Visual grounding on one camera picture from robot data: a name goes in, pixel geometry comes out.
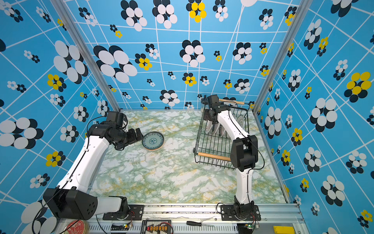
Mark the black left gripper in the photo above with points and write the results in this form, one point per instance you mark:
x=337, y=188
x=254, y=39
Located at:
x=134, y=138

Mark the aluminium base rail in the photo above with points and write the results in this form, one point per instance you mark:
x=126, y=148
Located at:
x=221, y=216

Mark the black wire dish rack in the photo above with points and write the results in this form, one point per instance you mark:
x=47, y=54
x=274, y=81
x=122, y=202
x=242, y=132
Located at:
x=217, y=145

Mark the yellow box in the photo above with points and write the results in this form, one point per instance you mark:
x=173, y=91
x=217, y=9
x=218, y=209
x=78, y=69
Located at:
x=283, y=230

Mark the black screwdriver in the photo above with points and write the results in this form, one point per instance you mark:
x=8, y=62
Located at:
x=199, y=224

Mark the black terminal board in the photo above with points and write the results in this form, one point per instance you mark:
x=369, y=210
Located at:
x=156, y=227

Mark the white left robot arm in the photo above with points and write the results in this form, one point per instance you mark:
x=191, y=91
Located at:
x=71, y=198

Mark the wooden rack handle far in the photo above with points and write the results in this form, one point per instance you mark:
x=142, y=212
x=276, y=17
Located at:
x=232, y=101

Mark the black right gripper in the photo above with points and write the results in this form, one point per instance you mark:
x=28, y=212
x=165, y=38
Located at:
x=206, y=115

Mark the glass jar with black lid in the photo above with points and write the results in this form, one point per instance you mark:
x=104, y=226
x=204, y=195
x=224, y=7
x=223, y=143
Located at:
x=204, y=104

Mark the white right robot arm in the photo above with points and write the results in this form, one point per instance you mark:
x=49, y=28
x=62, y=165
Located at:
x=243, y=155

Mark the white plate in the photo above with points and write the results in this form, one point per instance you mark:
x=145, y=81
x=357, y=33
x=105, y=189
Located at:
x=153, y=141
x=241, y=121
x=219, y=130
x=209, y=127

